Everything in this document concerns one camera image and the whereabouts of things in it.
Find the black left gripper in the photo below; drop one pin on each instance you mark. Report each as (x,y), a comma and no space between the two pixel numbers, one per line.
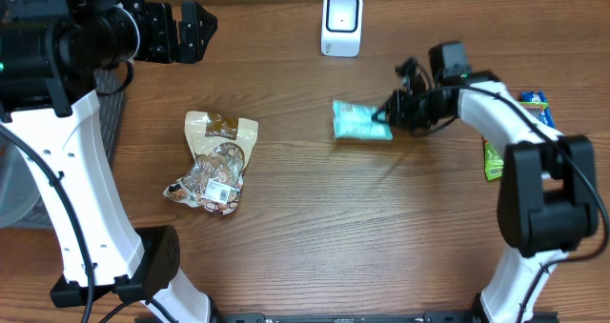
(167,48)

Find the green candy packet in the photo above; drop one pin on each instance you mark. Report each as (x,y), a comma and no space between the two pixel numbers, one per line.
(493,162)

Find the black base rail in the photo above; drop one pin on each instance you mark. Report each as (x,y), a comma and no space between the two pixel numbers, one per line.
(431,317)

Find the grey plastic basket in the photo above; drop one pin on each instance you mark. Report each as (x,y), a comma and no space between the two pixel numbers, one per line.
(21,203)

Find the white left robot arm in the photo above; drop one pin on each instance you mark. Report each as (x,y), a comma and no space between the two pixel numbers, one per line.
(50,104)

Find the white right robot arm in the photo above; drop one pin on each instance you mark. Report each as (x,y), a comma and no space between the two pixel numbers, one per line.
(548,200)

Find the beige nut snack bag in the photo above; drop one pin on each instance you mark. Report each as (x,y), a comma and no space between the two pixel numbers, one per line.
(221,148)

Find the blue snack packet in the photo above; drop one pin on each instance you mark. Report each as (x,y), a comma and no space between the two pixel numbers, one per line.
(536,103)

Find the teal snack packet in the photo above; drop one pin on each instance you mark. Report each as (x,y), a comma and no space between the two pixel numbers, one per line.
(354,121)

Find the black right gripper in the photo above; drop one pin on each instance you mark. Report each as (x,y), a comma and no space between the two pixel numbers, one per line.
(396,113)

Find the white barcode scanner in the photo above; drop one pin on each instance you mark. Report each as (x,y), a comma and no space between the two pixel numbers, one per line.
(341,28)

